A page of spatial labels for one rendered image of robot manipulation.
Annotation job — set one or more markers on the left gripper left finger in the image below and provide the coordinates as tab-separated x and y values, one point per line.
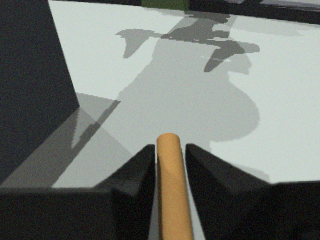
85	213

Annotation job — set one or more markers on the brown cylindrical peg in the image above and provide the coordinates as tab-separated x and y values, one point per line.
174	220

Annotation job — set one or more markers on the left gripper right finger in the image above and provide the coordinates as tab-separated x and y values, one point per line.
235	205

